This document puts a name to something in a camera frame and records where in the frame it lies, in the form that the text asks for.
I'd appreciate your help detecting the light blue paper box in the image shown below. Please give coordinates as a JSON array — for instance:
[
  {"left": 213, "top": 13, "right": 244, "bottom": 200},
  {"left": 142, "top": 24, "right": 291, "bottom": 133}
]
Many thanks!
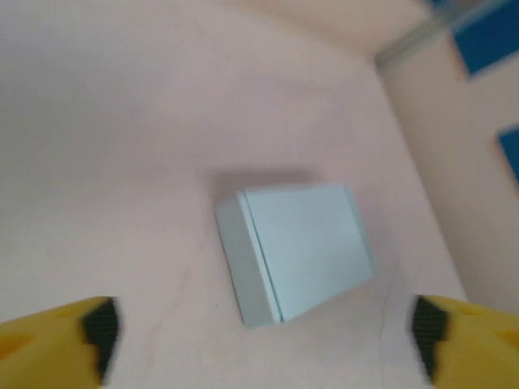
[{"left": 214, "top": 181, "right": 376, "bottom": 328}]

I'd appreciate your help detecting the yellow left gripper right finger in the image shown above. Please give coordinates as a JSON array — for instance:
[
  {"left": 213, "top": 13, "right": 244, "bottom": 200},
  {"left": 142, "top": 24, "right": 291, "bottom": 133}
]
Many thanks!
[{"left": 409, "top": 294, "right": 519, "bottom": 389}]

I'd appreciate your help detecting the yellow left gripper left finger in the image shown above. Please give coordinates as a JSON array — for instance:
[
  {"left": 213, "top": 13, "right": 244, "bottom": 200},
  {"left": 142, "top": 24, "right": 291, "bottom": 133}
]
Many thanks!
[{"left": 0, "top": 295, "right": 122, "bottom": 389}]

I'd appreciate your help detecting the blue floral wall panel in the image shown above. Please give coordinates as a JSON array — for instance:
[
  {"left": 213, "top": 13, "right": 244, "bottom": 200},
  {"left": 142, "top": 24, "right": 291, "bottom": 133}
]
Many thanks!
[
  {"left": 449, "top": 0, "right": 519, "bottom": 82},
  {"left": 496, "top": 125, "right": 519, "bottom": 183}
]

